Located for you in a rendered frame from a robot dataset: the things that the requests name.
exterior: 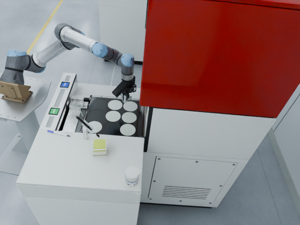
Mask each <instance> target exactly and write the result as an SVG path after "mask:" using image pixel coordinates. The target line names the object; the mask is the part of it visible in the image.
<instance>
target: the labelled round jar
mask: <svg viewBox="0 0 300 225"><path fill-rule="evenodd" d="M138 180H139V169H138V168H137V167H136V166H129V167H127V168H126V170H125V184H126V185H127V186H128V187H135V186H136V185H137V184H138Z"/></svg>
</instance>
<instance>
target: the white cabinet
mask: <svg viewBox="0 0 300 225"><path fill-rule="evenodd" d="M24 198H25V200H26V202H27V203H28V205H29V207H30V208H31V210H32V212H33V214H34V215H35V217H36V219H37V221H38V222H39V224H40V225H137V220H138V211H139V205H140V204H132V203H119V202H106V201H92V200H73V199H60V198H46V197H32V196H24Z"/></svg>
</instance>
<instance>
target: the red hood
mask: <svg viewBox="0 0 300 225"><path fill-rule="evenodd" d="M144 38H145V39H144V47H143V48H144V51H143V62H142V78H141V89H140V100H139V104H140V106H146V107H157V108H171V109H182V110H192V111H203V112H213V113H228V114H239V115H249V116H260V117H275V118H277V116H278V115H279V114H280V112H281V111H282V109H283V108H284V106H285V105H286V103H287V102H288V100H289V99H290V97H291V96H292V94H293V93H294V91H295V90H296V88H297V87H298V85H299V84H300V0H147V8H146V23H145V36H144Z"/></svg>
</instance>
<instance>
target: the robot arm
mask: <svg viewBox="0 0 300 225"><path fill-rule="evenodd" d="M54 34H55V36H56V38H57V39H58V40H57V41H56V42H54V43H53V44H51V45H50V46H48V47H47V48H45V49H44V50H42V51H41V52H40V53H34V54H32V55H28V54H27V52H25V51H19V50H9V51H8V54H7V59H6V64H5V70H4V72H3V74H2V75H1V77H0V81H4V82H9V83H16V84H21V85H24V83H25V82H24V76H23V72H24V70H25V71H30V72H33V73H42V72H43V71H44V70H45V68H46V64H47V62H49V61H50V60H52V59H54V58H55V57H57V56H58V55H60V54H61V53H63V52H64V51H66V50H72V49H74V48H75V47H76V48H82V49H84V50H86V51H88V52H90V53H93V54H94V55H95V56H97V57H100V58H103V59H106V60H108V61H111V62H113V63H115V64H116V65H118V66H119V67H121V80H122V82H121V83H120V84H119V85H118V86H117V87H116V88H115V89H114V90H113V91H112V94H113V95H114V96H115V97H118V96H119V95H121V98H122V101H123V102H124V103H126V102H127V101H128V100H130V99H131V98H132V96H130V94H129V93H132V92H133V93H134V92H136V90H135V89H134V88H136V87H137V86H136V84H135V76H134V75H133V70H134V56H133V55H132V54H128V53H126V54H122V53H121V52H119V51H118V50H116V49H114V48H111V47H109V46H107V45H105V44H103V43H100V42H98V41H96V40H93V39H91V38H89V37H87V36H85V34H84V33H83V32H82V31H80V30H79V29H76V28H74V27H72V26H70V25H68V24H65V23H61V24H58V25H57V26H56V27H55V29H54Z"/></svg>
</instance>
